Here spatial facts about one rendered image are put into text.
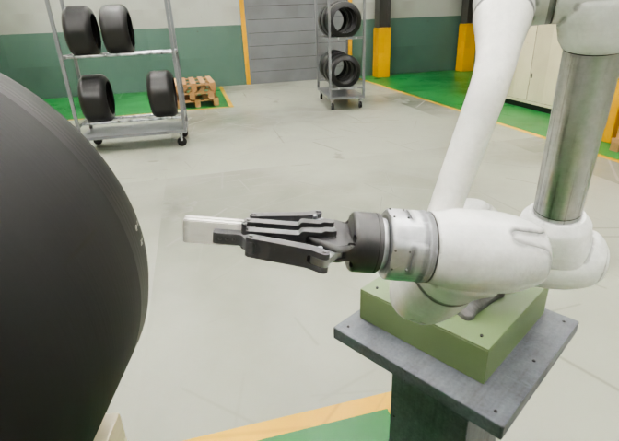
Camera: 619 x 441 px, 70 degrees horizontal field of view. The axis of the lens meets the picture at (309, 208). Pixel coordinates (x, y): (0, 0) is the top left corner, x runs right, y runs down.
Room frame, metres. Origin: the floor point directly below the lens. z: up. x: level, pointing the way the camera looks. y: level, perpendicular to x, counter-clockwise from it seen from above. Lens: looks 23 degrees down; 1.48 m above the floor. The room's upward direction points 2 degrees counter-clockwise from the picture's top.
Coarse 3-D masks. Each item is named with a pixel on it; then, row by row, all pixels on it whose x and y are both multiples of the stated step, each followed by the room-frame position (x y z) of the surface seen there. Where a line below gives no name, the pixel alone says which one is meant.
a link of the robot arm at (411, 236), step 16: (384, 224) 0.48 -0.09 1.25; (400, 224) 0.46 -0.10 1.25; (416, 224) 0.47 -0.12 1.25; (432, 224) 0.47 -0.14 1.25; (400, 240) 0.45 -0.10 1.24; (416, 240) 0.45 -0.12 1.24; (432, 240) 0.45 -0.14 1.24; (384, 256) 0.46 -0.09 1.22; (400, 256) 0.45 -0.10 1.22; (416, 256) 0.44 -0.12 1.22; (432, 256) 0.44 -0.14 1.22; (384, 272) 0.46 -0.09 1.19; (400, 272) 0.45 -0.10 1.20; (416, 272) 0.45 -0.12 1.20; (432, 272) 0.45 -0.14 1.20
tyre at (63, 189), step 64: (0, 128) 0.43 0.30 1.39; (64, 128) 0.52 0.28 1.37; (0, 192) 0.36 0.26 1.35; (64, 192) 0.43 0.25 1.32; (0, 256) 0.32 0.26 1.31; (64, 256) 0.37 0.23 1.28; (128, 256) 0.48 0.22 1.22; (0, 320) 0.30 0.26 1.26; (64, 320) 0.34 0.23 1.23; (128, 320) 0.44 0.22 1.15; (0, 384) 0.29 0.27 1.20; (64, 384) 0.32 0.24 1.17
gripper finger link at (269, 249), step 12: (252, 240) 0.44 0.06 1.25; (264, 240) 0.44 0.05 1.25; (276, 240) 0.44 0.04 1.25; (288, 240) 0.45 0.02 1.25; (264, 252) 0.44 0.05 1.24; (276, 252) 0.44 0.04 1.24; (288, 252) 0.44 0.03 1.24; (300, 252) 0.43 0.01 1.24; (312, 252) 0.43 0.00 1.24; (324, 252) 0.42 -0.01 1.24; (288, 264) 0.43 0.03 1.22; (300, 264) 0.43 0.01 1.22; (312, 264) 0.43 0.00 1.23
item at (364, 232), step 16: (336, 224) 0.51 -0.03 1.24; (352, 224) 0.48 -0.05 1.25; (368, 224) 0.47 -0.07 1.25; (320, 240) 0.46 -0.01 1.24; (336, 240) 0.46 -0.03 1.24; (352, 240) 0.46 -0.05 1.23; (368, 240) 0.45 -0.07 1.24; (384, 240) 0.46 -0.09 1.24; (352, 256) 0.45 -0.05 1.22; (368, 256) 0.45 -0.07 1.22; (368, 272) 0.46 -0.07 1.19
